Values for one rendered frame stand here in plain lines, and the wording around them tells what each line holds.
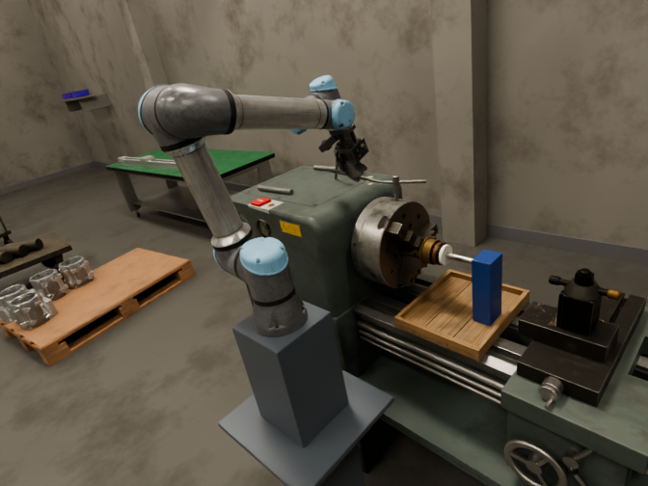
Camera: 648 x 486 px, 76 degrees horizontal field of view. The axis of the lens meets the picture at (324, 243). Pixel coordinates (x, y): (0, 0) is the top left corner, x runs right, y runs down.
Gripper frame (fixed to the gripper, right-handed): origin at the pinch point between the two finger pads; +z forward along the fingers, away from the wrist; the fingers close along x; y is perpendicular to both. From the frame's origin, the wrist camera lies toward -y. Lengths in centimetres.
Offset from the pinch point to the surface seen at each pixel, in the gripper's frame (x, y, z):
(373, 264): -17.4, 12.3, 21.7
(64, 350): -122, -239, 91
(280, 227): -24.0, -21.0, 6.5
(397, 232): -8.3, 18.8, 13.8
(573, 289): -11, 70, 18
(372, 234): -11.9, 11.1, 13.3
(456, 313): -11, 34, 44
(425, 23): 220, -110, 19
